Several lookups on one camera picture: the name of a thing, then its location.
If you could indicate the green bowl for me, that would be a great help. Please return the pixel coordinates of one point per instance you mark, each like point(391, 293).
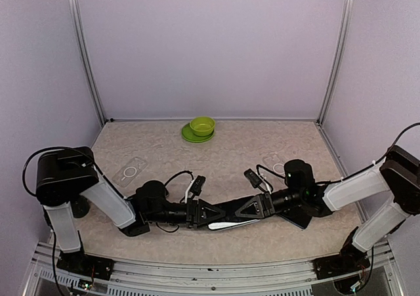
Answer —
point(202, 126)

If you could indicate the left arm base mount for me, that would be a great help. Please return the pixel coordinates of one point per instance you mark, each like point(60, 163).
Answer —
point(86, 265)

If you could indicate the left aluminium frame post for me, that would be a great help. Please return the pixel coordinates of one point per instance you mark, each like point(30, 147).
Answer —
point(86, 63)

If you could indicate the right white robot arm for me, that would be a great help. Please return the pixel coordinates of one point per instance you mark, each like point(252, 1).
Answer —
point(397, 174)

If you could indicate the black phone blue edge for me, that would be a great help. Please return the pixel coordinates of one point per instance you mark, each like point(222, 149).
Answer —
point(297, 216)

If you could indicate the right aluminium frame post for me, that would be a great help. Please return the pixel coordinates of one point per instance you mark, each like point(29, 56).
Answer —
point(337, 59)

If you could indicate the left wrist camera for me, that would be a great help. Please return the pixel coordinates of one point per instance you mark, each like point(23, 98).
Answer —
point(194, 188)

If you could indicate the black phone light edge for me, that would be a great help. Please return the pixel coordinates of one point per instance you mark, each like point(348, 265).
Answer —
point(230, 207)

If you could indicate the left clear phone case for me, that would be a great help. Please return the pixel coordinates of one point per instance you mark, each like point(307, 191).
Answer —
point(129, 171)

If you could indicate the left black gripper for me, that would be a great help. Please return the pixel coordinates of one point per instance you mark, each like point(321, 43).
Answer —
point(201, 209)

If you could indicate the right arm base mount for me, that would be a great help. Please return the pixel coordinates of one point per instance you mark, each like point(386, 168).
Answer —
point(349, 259)

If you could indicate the green saucer plate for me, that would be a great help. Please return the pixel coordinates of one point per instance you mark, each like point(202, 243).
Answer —
point(188, 135)

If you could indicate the aluminium frame post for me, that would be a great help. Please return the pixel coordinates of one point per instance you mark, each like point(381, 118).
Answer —
point(337, 59)
point(86, 63)

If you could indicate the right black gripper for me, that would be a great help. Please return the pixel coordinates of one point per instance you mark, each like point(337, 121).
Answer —
point(262, 201)

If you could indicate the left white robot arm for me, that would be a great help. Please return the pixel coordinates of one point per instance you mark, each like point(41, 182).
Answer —
point(66, 174)

